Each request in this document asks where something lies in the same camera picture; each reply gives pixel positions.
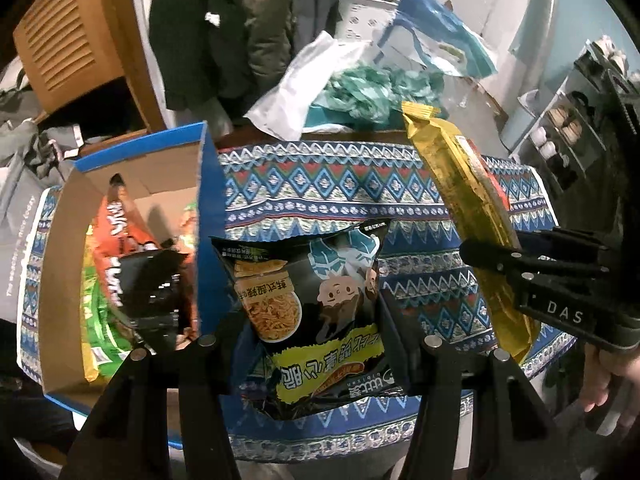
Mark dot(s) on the grey tote bag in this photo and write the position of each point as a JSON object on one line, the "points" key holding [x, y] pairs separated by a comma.
{"points": [[29, 165]]}

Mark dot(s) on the red-orange snack packet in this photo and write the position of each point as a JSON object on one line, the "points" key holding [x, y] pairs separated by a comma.
{"points": [[118, 230]]}

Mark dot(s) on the blue white plastic bag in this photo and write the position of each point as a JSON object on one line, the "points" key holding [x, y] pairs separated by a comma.
{"points": [[425, 35]]}

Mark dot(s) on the wooden louvered cabinet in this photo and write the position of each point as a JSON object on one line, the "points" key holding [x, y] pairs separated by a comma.
{"points": [[71, 47]]}

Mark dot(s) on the blue cardboard box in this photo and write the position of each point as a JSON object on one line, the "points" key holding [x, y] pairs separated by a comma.
{"points": [[170, 294]]}

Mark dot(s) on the black snack bag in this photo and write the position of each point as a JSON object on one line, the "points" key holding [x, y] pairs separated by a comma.
{"points": [[311, 301]]}

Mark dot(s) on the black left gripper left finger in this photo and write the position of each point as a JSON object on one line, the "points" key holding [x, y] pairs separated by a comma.
{"points": [[125, 435]]}

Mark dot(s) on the teal box with crumpled wrap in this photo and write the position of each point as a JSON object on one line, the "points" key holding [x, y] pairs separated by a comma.
{"points": [[369, 98]]}

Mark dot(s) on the green snack packet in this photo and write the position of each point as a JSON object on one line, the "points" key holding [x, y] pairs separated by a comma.
{"points": [[103, 348]]}

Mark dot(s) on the right hand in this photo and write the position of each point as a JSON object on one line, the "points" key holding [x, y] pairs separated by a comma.
{"points": [[599, 370]]}

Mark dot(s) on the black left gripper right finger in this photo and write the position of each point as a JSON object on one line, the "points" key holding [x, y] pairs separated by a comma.
{"points": [[513, 435]]}

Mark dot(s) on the shoe rack with shoes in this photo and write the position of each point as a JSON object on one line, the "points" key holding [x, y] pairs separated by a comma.
{"points": [[566, 137]]}

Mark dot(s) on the dark hanging jacket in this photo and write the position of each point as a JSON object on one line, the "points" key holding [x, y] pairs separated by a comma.
{"points": [[233, 51]]}

